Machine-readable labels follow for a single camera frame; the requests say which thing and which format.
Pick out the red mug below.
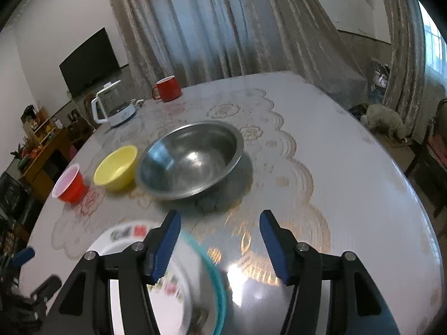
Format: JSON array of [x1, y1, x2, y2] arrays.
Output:
[[151, 76, 182, 102]]

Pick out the wooden shelf with items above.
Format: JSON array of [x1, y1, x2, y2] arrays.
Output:
[[20, 104, 59, 146]]

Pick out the yellow plastic bowl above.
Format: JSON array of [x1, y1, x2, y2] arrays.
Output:
[[93, 145, 139, 192]]

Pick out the white fluffy dog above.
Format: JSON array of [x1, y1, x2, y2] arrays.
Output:
[[360, 104, 408, 142]]

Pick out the armchair with red cushion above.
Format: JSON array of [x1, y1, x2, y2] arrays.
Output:
[[405, 98, 446, 218]]

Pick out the stainless steel bowl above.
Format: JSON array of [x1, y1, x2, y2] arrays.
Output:
[[135, 121, 244, 201]]

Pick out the white glass electric kettle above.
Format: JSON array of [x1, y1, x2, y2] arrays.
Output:
[[90, 80, 136, 128]]

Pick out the wooden side cabinet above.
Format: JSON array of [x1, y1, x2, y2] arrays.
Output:
[[19, 129, 73, 203]]

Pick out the white floral enamel plate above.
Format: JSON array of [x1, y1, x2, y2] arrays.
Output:
[[148, 233, 227, 334]]

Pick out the white patterned ceramic plate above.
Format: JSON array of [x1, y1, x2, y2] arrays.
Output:
[[87, 220, 161, 256]]

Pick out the beige patterned curtain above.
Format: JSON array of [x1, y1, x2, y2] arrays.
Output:
[[109, 0, 367, 108]]

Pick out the black wall television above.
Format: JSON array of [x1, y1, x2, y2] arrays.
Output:
[[59, 27, 120, 97]]

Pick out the red plastic bowl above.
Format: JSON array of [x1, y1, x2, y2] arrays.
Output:
[[51, 163, 86, 204]]

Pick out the side window curtain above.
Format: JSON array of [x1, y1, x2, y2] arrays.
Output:
[[383, 0, 426, 137]]

